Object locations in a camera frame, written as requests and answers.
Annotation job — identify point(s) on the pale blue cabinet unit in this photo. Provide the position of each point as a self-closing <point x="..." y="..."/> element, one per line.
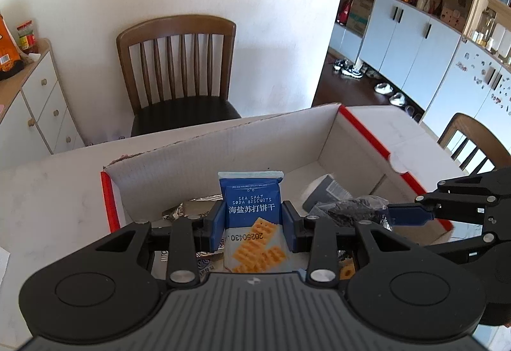
<point x="415" y="48"/>

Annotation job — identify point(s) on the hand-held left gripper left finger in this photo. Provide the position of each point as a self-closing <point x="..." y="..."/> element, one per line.
<point x="215" y="225"/>

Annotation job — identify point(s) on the white tissue pack dark label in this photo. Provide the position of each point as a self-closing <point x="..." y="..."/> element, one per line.
<point x="323" y="187"/>

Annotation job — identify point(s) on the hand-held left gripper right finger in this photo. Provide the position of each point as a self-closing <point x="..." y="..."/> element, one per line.
<point x="290" y="225"/>

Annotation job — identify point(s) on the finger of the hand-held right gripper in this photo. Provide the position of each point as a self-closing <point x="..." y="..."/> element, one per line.
<point x="411" y="214"/>
<point x="475" y="246"/>

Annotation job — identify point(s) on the red cardboard box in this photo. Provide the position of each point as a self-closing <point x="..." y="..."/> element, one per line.
<point x="239" y="143"/>

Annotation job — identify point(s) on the orange snack bag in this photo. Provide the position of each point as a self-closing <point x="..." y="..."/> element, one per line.
<point x="8" y="52"/>

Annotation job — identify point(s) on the wooden open shelf unit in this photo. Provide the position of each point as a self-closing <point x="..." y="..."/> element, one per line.
<point x="493" y="28"/>

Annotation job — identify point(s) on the white paper sheet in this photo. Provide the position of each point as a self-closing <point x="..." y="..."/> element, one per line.
<point x="4" y="265"/>

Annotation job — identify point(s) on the white wooden sideboard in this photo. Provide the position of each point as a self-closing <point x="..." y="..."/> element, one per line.
<point x="36" y="107"/>

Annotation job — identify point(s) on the clear dark snack wrapper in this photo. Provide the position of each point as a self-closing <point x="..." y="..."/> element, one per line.
<point x="351" y="209"/>

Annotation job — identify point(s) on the white blue patterned desktop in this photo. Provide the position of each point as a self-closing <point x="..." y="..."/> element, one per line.
<point x="52" y="207"/>

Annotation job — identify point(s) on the blue biscuit packet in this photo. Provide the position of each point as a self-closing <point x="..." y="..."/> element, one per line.
<point x="249" y="223"/>

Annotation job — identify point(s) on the white stickered cabinet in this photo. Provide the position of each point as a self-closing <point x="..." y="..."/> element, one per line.
<point x="467" y="87"/>

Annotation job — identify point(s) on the white slipper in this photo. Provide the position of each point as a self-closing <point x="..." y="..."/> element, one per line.
<point x="397" y="98"/>
<point x="383" y="88"/>

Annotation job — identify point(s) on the black white sneaker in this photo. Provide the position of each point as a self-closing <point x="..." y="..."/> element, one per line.
<point x="340" y="65"/>
<point x="352" y="71"/>

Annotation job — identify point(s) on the red lidded jar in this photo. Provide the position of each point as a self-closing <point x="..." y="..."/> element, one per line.
<point x="27" y="38"/>

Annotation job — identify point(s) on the wooden dining chair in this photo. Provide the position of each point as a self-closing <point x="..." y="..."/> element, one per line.
<point x="471" y="131"/>
<point x="179" y="67"/>

